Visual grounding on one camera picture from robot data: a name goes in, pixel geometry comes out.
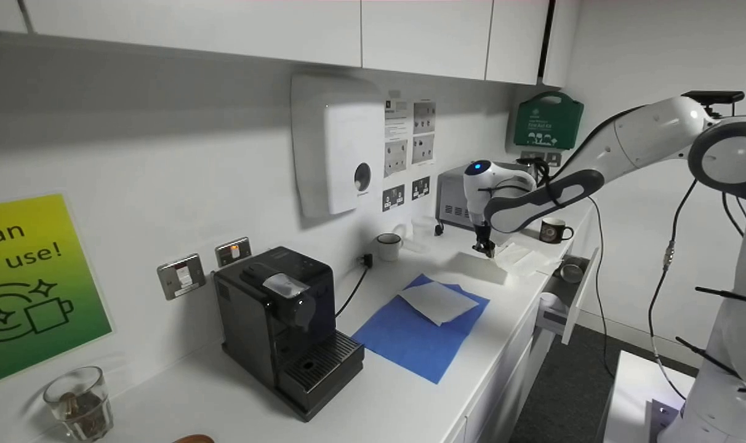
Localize white wall cabinet unit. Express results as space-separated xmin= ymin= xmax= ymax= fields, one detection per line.
xmin=0 ymin=0 xmax=558 ymax=89

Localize white base cabinet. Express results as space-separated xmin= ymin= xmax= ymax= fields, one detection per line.
xmin=440 ymin=281 xmax=575 ymax=443

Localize drinking glass with spoon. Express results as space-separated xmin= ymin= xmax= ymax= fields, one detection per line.
xmin=41 ymin=365 xmax=115 ymax=443

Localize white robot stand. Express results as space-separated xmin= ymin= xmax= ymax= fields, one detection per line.
xmin=602 ymin=347 xmax=718 ymax=443

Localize white mug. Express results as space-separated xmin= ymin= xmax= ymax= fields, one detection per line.
xmin=369 ymin=231 xmax=409 ymax=265

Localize black camera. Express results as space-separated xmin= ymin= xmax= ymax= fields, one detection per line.
xmin=681 ymin=89 xmax=746 ymax=106

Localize silver microwave oven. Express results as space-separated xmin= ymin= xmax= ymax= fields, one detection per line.
xmin=433 ymin=164 xmax=478 ymax=231

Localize green yellow poster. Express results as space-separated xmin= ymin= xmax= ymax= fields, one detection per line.
xmin=0 ymin=192 xmax=115 ymax=393

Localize steel wall socket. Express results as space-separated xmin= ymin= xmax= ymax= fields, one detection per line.
xmin=213 ymin=235 xmax=257 ymax=272
xmin=409 ymin=172 xmax=433 ymax=203
xmin=378 ymin=182 xmax=409 ymax=215
xmin=156 ymin=251 xmax=209 ymax=303

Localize blue placemat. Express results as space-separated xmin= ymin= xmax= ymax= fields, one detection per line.
xmin=351 ymin=272 xmax=490 ymax=386

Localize black power cable with plug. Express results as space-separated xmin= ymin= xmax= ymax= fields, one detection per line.
xmin=333 ymin=251 xmax=376 ymax=320

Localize white open drawer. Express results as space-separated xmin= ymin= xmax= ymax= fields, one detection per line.
xmin=533 ymin=250 xmax=601 ymax=347

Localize black mug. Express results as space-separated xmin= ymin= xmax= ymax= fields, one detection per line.
xmin=536 ymin=218 xmax=575 ymax=247

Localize white paper towel dispenser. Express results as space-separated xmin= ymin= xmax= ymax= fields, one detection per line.
xmin=291 ymin=75 xmax=386 ymax=223

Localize green first aid box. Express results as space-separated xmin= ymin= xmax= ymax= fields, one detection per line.
xmin=508 ymin=92 xmax=585 ymax=156

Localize black coffee machine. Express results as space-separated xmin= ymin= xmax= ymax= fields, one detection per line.
xmin=211 ymin=245 xmax=366 ymax=425

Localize white laminated notice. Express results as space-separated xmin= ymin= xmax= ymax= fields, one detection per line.
xmin=409 ymin=98 xmax=437 ymax=169
xmin=381 ymin=98 xmax=414 ymax=180

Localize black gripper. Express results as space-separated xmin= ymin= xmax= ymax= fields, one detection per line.
xmin=471 ymin=220 xmax=499 ymax=261

